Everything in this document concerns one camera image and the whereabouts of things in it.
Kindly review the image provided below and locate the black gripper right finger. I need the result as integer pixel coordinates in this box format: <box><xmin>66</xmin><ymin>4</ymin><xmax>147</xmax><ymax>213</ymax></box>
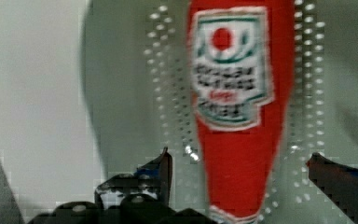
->
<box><xmin>307</xmin><ymin>153</ymin><xmax>358</xmax><ymax>224</ymax></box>

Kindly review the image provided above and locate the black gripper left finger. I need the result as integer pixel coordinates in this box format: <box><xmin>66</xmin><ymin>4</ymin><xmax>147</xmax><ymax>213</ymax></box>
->
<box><xmin>94</xmin><ymin>147</ymin><xmax>172</xmax><ymax>209</ymax></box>

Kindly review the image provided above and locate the red ketchup bottle toy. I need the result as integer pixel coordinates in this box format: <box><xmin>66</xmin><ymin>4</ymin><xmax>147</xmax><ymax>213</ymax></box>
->
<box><xmin>187</xmin><ymin>0</ymin><xmax>295</xmax><ymax>224</ymax></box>

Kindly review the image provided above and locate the green oval strainer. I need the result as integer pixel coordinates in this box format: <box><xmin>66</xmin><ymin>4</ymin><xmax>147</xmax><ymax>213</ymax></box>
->
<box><xmin>81</xmin><ymin>0</ymin><xmax>358</xmax><ymax>224</ymax></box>

